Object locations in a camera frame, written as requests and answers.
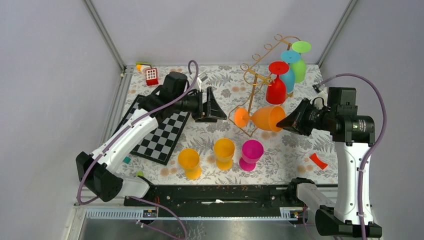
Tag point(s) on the amber plastic wine glass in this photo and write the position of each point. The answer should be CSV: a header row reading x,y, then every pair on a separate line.
x,y
224,150

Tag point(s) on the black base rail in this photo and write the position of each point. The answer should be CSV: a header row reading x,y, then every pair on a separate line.
x,y
216,201

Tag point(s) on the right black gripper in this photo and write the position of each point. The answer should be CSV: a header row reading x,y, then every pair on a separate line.
x,y
295,121

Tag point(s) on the small colourful toy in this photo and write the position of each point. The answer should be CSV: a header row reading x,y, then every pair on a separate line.
x,y
142,66

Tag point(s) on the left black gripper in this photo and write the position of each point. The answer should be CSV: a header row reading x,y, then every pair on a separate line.
x,y
209,111

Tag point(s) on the magenta plastic wine glass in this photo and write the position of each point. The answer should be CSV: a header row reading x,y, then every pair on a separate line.
x,y
251,152

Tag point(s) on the blue plastic wine glass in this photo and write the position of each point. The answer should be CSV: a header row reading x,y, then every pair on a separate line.
x,y
289,57

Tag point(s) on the black white checkerboard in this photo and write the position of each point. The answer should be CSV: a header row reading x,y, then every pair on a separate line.
x,y
158,145

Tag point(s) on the orange plastic wine glass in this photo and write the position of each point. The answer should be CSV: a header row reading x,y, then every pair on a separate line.
x,y
265,118

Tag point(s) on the green plastic wine glass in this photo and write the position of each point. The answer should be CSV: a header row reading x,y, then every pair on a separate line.
x,y
299,67

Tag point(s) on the red plastic wine glass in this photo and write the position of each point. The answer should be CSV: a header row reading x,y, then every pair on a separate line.
x,y
276,90

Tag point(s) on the floral table mat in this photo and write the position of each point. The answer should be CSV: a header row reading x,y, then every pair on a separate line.
x,y
286,155

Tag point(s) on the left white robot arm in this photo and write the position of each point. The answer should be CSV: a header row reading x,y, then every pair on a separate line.
x,y
97,170

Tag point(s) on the gold wire glass rack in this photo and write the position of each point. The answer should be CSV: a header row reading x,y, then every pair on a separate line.
x,y
257,82

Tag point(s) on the yellow plastic wine glass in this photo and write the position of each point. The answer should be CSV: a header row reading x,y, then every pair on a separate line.
x,y
189,160

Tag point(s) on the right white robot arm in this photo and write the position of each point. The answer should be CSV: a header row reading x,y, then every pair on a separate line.
x,y
353,136

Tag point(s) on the small teal block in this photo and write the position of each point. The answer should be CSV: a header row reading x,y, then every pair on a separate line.
x,y
127,160

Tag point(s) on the red curved piece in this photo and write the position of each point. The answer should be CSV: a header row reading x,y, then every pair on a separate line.
x,y
322,165

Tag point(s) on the red toy block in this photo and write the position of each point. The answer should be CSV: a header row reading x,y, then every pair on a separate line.
x,y
151,76

